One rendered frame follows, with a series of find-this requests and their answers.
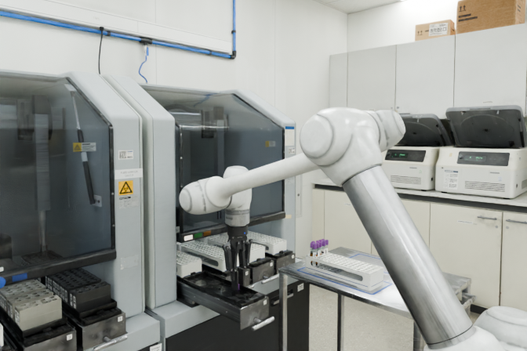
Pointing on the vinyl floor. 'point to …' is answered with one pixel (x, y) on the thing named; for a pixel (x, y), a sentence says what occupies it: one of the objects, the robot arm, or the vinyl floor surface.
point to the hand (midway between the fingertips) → (238, 278)
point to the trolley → (385, 291)
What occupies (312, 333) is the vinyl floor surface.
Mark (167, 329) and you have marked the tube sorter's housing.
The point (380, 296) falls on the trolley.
